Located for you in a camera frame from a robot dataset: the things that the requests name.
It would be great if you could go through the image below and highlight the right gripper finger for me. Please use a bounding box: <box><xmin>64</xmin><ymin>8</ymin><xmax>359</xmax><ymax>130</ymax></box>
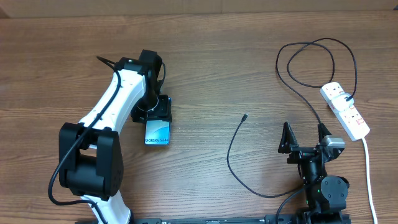
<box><xmin>278</xmin><ymin>121</ymin><xmax>299</xmax><ymax>154</ymax></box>
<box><xmin>318</xmin><ymin>123</ymin><xmax>331</xmax><ymax>144</ymax></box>

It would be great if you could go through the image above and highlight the Samsung Galaxy smartphone blue screen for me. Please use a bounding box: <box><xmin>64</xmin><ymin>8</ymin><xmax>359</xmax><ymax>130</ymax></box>
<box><xmin>145</xmin><ymin>120</ymin><xmax>170</xmax><ymax>146</ymax></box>

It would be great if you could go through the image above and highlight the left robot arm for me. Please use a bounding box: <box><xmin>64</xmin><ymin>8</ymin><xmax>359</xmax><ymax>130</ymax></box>
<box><xmin>48</xmin><ymin>50</ymin><xmax>172</xmax><ymax>223</ymax></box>

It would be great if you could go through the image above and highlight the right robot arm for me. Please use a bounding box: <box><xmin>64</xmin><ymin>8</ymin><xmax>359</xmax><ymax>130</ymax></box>
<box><xmin>275</xmin><ymin>122</ymin><xmax>351</xmax><ymax>223</ymax></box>

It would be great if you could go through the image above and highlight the white charger plug adapter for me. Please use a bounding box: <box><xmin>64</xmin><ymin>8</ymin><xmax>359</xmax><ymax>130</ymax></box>
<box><xmin>330</xmin><ymin>93</ymin><xmax>354</xmax><ymax>113</ymax></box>

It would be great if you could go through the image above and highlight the white power strip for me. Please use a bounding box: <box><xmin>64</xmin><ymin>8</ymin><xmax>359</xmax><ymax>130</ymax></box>
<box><xmin>320</xmin><ymin>82</ymin><xmax>370</xmax><ymax>141</ymax></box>

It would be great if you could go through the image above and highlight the white power strip cord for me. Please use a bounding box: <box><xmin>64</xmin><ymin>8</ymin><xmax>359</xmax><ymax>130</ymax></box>
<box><xmin>361</xmin><ymin>138</ymin><xmax>378</xmax><ymax>224</ymax></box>

